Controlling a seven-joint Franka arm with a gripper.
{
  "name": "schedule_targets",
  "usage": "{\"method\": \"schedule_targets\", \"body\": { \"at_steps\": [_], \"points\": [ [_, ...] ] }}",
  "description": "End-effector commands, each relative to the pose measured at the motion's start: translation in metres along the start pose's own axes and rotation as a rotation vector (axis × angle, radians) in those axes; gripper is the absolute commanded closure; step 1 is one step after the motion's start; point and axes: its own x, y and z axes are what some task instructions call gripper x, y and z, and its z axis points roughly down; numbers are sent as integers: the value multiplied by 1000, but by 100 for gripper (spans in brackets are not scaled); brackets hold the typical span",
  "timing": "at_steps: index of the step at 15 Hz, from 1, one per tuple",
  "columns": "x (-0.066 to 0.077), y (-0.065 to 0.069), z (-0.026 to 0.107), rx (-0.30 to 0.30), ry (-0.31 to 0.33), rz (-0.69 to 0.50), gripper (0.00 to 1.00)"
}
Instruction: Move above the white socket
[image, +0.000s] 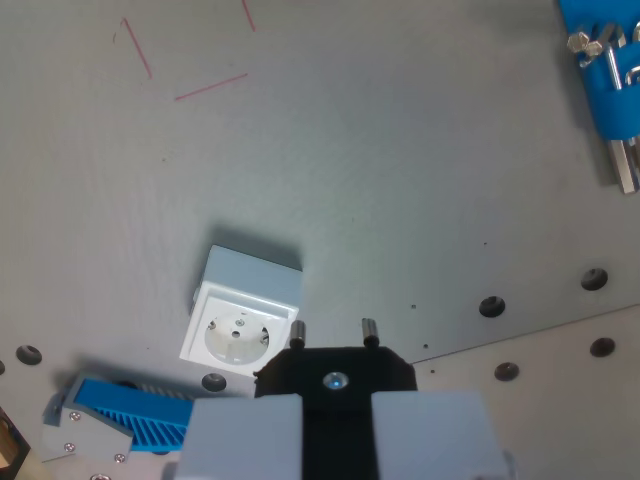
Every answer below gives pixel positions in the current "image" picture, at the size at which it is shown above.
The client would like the white wall socket box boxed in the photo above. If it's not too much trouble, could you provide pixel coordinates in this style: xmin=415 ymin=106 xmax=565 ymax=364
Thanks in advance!
xmin=178 ymin=243 xmax=305 ymax=381

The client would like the blue hex key holder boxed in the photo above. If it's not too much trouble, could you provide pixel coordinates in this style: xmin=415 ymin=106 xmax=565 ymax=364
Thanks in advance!
xmin=556 ymin=0 xmax=640 ymax=145

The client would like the grey bracket with screws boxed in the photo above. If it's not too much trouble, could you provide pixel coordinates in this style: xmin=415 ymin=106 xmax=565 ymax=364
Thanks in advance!
xmin=40 ymin=369 xmax=135 ymax=464

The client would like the black two-pin power plug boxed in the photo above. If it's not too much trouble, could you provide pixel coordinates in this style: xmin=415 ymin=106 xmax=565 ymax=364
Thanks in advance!
xmin=253 ymin=317 xmax=419 ymax=480

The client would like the brown wooden block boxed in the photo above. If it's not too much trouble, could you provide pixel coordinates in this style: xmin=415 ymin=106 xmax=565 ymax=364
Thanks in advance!
xmin=0 ymin=405 xmax=33 ymax=480

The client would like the blue ribbed plastic part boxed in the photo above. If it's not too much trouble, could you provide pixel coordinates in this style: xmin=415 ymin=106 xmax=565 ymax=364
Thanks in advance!
xmin=73 ymin=377 xmax=197 ymax=456

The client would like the long silver hex key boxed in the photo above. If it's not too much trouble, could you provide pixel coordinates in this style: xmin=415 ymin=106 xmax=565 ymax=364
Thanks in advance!
xmin=603 ymin=42 xmax=639 ymax=197

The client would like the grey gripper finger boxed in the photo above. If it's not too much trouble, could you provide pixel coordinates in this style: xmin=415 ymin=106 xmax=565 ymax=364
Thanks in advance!
xmin=371 ymin=389 xmax=519 ymax=480
xmin=162 ymin=394 xmax=305 ymax=480

